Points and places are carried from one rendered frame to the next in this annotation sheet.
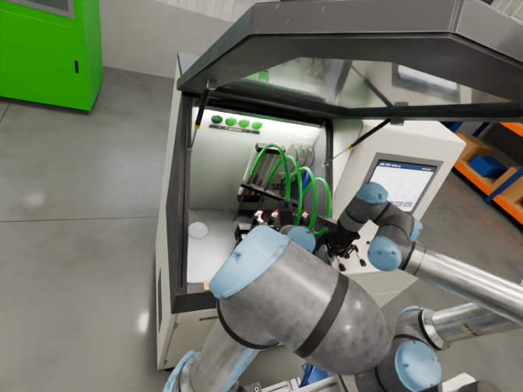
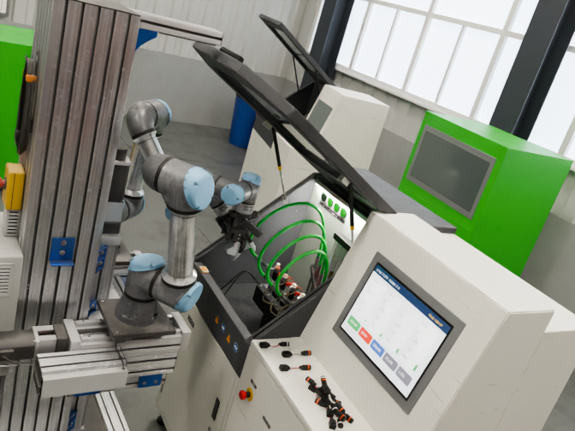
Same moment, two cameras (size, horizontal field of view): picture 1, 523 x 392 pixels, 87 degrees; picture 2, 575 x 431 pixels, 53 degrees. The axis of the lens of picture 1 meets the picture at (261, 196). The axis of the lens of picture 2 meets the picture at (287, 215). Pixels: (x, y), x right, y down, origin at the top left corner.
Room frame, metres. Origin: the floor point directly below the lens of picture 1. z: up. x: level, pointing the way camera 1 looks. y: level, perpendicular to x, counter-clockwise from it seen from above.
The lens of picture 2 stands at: (0.79, -2.36, 2.19)
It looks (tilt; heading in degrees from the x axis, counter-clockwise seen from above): 20 degrees down; 88
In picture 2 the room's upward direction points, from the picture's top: 17 degrees clockwise
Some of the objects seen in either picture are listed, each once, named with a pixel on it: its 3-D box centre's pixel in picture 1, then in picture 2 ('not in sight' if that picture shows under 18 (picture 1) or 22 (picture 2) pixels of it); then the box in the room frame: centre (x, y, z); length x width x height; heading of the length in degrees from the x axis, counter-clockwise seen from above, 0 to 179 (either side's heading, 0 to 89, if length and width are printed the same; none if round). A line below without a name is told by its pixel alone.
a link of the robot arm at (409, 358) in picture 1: (409, 367); (146, 274); (0.44, -0.59, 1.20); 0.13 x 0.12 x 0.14; 160
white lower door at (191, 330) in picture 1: (233, 333); (192, 389); (0.68, -0.15, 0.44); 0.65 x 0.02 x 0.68; 122
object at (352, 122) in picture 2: not in sight; (299, 132); (0.86, 3.51, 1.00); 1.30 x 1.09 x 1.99; 111
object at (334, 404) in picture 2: not in sight; (328, 398); (1.16, -0.72, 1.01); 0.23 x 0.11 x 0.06; 122
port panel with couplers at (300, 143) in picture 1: (294, 162); not in sight; (1.24, -0.09, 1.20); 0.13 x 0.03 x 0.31; 122
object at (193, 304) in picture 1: (256, 290); (216, 312); (0.69, -0.15, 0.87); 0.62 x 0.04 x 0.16; 122
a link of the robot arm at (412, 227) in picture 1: (396, 225); (232, 191); (0.64, -0.38, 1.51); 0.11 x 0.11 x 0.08; 70
